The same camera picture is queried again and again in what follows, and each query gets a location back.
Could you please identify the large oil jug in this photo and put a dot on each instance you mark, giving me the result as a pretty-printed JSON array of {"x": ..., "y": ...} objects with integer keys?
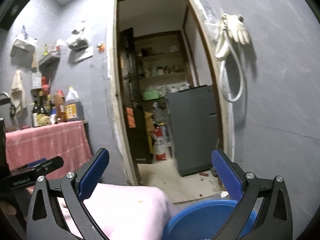
[{"x": 73, "y": 107}]

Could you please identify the red plaid cloth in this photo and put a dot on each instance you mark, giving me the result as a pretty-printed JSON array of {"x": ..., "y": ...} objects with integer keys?
[{"x": 67, "y": 140}]

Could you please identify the dark soy sauce bottle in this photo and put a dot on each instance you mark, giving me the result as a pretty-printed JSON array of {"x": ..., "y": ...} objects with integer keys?
[{"x": 35, "y": 113}]

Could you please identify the hanging plastic bag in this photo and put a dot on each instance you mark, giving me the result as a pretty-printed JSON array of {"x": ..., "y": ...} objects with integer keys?
[{"x": 78, "y": 40}]

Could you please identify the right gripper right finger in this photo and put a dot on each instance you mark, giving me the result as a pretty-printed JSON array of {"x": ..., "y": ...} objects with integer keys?
[{"x": 230, "y": 173}]

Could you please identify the white wire wall basket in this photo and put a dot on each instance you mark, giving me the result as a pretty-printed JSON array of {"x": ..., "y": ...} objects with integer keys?
[{"x": 23, "y": 41}]

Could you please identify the wall spice shelf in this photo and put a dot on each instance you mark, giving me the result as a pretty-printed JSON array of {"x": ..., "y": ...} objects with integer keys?
[{"x": 51, "y": 55}]

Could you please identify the person left hand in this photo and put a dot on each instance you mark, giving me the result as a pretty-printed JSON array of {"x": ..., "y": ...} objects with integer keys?
[{"x": 20, "y": 198}]

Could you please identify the grey washing machine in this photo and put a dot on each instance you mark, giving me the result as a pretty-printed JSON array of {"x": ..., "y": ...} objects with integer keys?
[{"x": 194, "y": 126}]

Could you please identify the hanging beige towel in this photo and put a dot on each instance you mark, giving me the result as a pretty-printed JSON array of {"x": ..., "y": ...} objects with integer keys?
[{"x": 17, "y": 93}]

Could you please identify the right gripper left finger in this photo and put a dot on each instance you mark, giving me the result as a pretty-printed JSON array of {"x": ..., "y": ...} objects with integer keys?
[{"x": 89, "y": 174}]

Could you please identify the wooden door frame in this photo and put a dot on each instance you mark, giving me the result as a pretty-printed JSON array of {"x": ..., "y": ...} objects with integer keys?
[{"x": 226, "y": 119}]

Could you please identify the blue plastic bucket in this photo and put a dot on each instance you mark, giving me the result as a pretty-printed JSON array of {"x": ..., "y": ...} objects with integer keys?
[{"x": 199, "y": 221}]

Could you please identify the cream rubber gloves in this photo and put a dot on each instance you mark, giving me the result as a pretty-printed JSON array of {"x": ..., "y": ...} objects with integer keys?
[{"x": 231, "y": 28}]

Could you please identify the pink quilted table cloth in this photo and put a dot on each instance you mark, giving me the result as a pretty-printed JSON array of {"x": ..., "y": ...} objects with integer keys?
[{"x": 130, "y": 212}]

